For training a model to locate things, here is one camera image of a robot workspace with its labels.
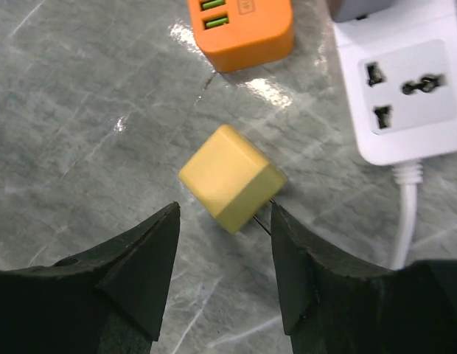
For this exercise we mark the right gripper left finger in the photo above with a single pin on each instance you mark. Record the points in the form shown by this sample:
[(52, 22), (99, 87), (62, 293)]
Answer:
[(108, 299)]

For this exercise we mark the white power strip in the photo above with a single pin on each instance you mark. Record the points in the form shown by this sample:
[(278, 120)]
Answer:
[(399, 67)]

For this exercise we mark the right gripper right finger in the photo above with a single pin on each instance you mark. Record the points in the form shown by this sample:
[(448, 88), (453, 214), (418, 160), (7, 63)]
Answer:
[(334, 302)]

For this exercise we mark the grey plug adapter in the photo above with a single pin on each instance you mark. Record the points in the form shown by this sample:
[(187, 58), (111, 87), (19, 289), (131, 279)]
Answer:
[(347, 10)]

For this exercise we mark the orange power strip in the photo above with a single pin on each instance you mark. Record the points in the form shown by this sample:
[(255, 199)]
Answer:
[(238, 34)]

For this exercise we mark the yellow plug adapter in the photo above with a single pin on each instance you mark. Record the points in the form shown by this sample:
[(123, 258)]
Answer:
[(231, 178)]

